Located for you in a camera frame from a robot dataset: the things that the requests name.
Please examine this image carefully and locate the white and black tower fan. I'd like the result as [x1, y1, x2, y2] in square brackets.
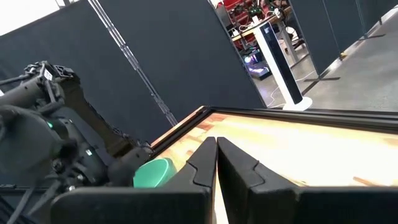
[252, 21, 313, 112]

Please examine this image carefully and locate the black partition panel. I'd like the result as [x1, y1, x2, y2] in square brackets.
[98, 0, 267, 123]
[0, 0, 178, 187]
[288, 0, 366, 76]
[356, 0, 398, 33]

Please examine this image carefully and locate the black table rim frame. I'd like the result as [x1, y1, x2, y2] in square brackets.
[150, 105, 398, 158]

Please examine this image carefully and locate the wooden workbench with clutter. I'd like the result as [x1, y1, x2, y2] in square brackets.
[217, 0, 300, 68]

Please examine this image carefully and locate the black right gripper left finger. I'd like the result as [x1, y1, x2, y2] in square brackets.
[51, 136, 218, 224]

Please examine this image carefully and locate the green bowl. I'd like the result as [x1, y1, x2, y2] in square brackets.
[132, 157, 178, 189]

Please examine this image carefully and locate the white floor cable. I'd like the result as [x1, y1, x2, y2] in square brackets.
[266, 70, 316, 108]

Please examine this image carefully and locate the black partition foot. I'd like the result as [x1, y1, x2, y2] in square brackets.
[303, 75, 341, 83]
[358, 33, 387, 40]

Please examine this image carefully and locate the glowing computer case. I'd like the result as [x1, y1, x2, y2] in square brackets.
[243, 49, 272, 80]

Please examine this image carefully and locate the aluminium partition joint strip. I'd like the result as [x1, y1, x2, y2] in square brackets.
[86, 0, 178, 127]

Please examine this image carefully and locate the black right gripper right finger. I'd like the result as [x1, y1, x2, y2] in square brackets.
[217, 137, 398, 224]

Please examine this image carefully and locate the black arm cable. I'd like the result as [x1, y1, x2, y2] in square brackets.
[5, 180, 62, 224]

